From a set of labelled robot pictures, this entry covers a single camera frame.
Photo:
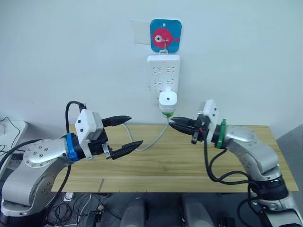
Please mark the blue left wrist band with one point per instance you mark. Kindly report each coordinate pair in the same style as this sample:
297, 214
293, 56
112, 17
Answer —
70, 146

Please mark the white floor adapter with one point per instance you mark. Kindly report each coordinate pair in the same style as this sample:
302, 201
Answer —
68, 195

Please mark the white power strip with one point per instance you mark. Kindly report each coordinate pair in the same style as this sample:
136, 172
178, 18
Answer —
163, 75

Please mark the black floor box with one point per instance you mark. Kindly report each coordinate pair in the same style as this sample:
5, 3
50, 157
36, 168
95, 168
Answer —
94, 216

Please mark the metal wall hook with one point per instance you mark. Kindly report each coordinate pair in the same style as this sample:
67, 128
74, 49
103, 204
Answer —
165, 46

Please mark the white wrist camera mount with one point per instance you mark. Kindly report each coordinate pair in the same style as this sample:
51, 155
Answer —
84, 123
211, 111

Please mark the green-based repellent liquid bottle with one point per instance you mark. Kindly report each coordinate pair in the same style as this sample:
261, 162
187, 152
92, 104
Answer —
167, 114

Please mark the dark rounded shape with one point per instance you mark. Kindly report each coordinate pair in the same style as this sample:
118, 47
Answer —
196, 210
135, 212

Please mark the white side desk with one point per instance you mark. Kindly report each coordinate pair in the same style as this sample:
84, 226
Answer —
21, 127

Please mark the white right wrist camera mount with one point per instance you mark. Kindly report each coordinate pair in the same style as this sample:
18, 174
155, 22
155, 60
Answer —
211, 111

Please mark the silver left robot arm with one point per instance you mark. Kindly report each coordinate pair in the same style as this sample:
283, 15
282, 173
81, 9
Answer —
35, 170

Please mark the blue fish wall hook plate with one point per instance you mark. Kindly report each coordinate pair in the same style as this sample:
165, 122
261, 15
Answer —
158, 26

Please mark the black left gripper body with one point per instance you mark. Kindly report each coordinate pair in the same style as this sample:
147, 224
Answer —
98, 145

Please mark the green right wrist band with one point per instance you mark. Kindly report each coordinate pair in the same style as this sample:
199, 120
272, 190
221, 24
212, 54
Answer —
220, 134

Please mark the clear adhesive wall patch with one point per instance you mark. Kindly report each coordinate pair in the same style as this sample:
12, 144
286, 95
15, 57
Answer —
140, 33

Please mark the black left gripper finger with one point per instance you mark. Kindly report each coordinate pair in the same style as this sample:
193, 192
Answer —
125, 150
116, 120

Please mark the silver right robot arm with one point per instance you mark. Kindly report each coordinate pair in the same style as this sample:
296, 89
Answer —
251, 146

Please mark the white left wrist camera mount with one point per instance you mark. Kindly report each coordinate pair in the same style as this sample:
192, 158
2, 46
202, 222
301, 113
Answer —
84, 123

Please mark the white mosquito repellent heater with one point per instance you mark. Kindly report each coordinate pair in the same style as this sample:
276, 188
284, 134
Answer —
168, 99

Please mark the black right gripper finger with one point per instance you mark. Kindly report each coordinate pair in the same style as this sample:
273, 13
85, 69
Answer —
185, 121
185, 129

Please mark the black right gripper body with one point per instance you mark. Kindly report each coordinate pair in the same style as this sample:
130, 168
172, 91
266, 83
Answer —
201, 130

